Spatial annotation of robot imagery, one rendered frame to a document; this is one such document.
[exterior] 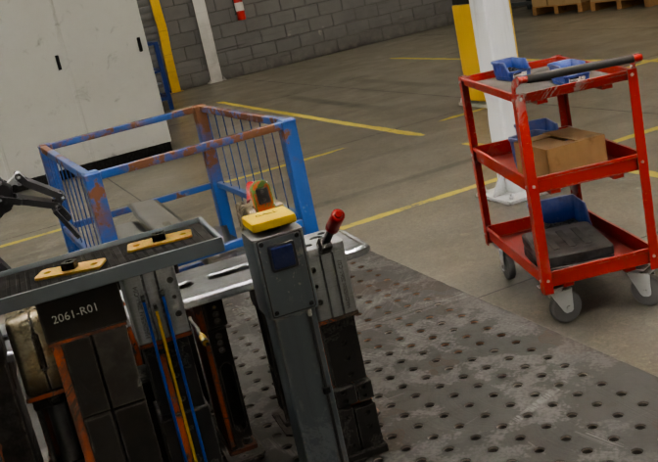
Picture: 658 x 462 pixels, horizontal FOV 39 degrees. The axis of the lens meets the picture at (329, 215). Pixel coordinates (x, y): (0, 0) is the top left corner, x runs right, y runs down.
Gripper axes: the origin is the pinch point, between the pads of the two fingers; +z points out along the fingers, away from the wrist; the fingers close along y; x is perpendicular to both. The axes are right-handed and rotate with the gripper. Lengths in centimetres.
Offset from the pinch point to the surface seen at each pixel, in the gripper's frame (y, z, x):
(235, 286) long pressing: 24.0, 9.4, -37.4
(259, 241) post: 31, -8, -62
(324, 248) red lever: 38, 6, -50
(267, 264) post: 30, -5, -63
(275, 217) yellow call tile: 34, -9, -61
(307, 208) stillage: 59, 108, 142
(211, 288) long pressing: 20.7, 8.6, -34.2
